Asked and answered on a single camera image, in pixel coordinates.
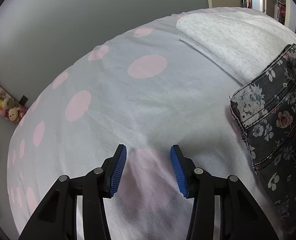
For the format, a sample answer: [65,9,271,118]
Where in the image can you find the polka dot bed sheet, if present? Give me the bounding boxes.
[7,15,284,239]

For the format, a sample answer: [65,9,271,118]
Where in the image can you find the folded white towel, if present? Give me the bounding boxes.
[176,11,296,85]

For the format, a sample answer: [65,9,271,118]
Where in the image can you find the dark floral jeans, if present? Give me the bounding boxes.
[230,44,296,234]

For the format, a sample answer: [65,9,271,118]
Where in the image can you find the plush toy row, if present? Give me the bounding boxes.
[0,86,27,125]

